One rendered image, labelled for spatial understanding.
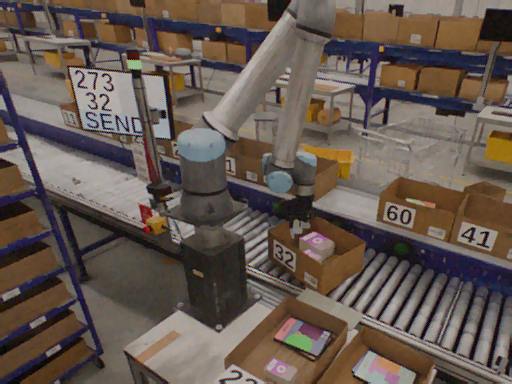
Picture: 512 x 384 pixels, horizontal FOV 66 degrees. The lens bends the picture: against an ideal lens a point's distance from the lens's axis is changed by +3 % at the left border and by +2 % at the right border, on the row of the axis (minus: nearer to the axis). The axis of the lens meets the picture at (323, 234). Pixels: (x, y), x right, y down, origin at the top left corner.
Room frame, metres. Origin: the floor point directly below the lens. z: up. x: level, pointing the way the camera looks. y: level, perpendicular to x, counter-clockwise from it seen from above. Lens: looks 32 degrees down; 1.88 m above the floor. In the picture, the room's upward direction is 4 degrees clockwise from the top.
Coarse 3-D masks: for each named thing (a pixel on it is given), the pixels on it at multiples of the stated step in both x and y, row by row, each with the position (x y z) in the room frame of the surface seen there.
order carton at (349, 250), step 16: (288, 224) 1.68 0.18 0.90; (320, 224) 1.73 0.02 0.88; (272, 240) 1.55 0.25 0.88; (288, 240) 1.67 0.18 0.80; (336, 240) 1.65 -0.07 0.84; (352, 240) 1.58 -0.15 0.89; (272, 256) 1.55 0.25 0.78; (304, 256) 1.39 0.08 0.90; (336, 256) 1.63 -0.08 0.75; (352, 256) 1.46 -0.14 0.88; (288, 272) 1.47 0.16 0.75; (304, 272) 1.39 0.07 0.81; (320, 272) 1.33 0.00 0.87; (336, 272) 1.38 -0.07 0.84; (352, 272) 1.47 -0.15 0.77; (320, 288) 1.32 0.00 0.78
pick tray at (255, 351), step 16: (288, 304) 1.18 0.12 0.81; (304, 304) 1.14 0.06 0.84; (272, 320) 1.08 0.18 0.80; (304, 320) 1.14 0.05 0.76; (320, 320) 1.11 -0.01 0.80; (336, 320) 1.07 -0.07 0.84; (256, 336) 1.00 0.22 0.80; (272, 336) 1.04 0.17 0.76; (336, 336) 1.07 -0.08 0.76; (240, 352) 0.92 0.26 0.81; (256, 352) 0.96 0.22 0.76; (272, 352) 0.97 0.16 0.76; (288, 352) 0.97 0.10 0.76; (336, 352) 0.97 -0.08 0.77; (224, 368) 0.85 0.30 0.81; (240, 368) 0.82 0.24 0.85; (256, 368) 0.89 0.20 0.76; (304, 368) 0.90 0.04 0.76; (320, 368) 0.86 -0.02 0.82
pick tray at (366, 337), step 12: (360, 336) 1.02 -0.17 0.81; (372, 336) 1.02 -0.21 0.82; (384, 336) 1.00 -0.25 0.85; (348, 348) 0.95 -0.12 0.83; (360, 348) 1.01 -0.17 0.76; (384, 348) 0.99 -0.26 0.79; (396, 348) 0.97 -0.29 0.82; (408, 348) 0.95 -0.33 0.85; (336, 360) 0.88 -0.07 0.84; (348, 360) 0.95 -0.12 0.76; (396, 360) 0.96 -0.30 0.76; (408, 360) 0.94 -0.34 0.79; (420, 360) 0.92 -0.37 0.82; (432, 360) 0.90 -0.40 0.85; (336, 372) 0.88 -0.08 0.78; (348, 372) 0.90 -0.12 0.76; (420, 372) 0.91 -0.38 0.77; (432, 372) 0.89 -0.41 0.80
